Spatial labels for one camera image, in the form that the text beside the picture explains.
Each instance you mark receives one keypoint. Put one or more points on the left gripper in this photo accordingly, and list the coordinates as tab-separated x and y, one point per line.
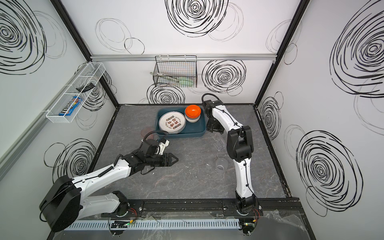
163	160

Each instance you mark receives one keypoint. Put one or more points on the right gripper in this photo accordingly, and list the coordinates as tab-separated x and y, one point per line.
214	127

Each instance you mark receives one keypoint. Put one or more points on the clear glass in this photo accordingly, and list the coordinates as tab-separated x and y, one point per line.
221	165
219	143

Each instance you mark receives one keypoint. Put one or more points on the orange bowl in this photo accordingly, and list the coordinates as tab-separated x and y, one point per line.
193	111

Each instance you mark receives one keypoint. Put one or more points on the blue bowl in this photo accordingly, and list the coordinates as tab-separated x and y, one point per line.
192	118

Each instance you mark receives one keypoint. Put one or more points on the cream bowl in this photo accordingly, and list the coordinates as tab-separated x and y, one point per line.
193	120

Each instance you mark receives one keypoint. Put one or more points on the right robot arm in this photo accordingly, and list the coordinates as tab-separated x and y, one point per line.
239	148

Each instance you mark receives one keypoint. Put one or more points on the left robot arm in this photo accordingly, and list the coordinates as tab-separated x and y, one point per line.
71	199

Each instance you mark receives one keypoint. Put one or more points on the teal plastic bin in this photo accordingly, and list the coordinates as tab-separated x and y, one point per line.
191	130

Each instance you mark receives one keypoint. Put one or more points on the pink plastic cup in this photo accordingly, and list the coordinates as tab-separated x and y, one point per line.
147	130

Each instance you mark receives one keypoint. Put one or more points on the green item in basket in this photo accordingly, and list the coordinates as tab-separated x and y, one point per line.
187	81

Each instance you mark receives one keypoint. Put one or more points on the metal tongs in basket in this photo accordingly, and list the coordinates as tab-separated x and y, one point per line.
167	77

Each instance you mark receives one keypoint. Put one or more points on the blue candy packet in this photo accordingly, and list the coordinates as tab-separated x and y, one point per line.
71	106

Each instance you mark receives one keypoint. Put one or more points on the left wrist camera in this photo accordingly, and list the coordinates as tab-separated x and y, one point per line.
153	148

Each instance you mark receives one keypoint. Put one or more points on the black front rail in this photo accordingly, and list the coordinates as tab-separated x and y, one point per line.
225	207

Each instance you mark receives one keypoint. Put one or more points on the black wire basket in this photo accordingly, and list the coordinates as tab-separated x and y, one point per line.
175	66

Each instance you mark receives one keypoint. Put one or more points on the white wire shelf basket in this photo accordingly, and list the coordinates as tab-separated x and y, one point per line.
93	100

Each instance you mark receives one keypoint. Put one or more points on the white slotted cable duct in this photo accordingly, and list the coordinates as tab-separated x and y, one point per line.
194	224

